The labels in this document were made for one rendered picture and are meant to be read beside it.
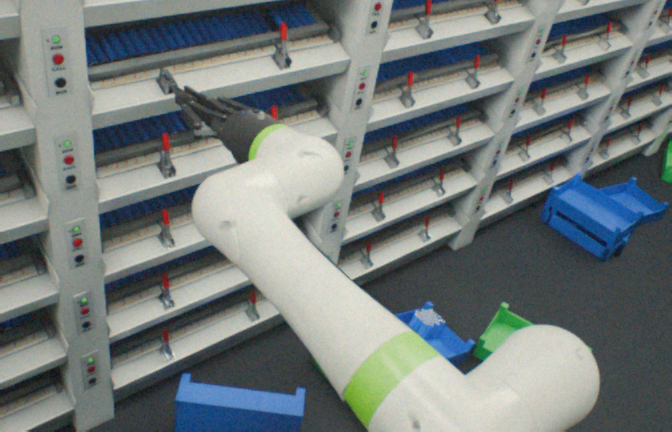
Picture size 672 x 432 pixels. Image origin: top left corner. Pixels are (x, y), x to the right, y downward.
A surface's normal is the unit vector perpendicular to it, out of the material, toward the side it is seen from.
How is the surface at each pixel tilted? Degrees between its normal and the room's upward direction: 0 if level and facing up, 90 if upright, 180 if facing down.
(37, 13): 90
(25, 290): 20
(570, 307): 0
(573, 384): 37
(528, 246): 0
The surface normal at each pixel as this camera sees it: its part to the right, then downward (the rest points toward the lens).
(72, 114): 0.62, 0.55
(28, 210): 0.36, -0.54
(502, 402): 0.28, -0.75
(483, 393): 0.11, -0.88
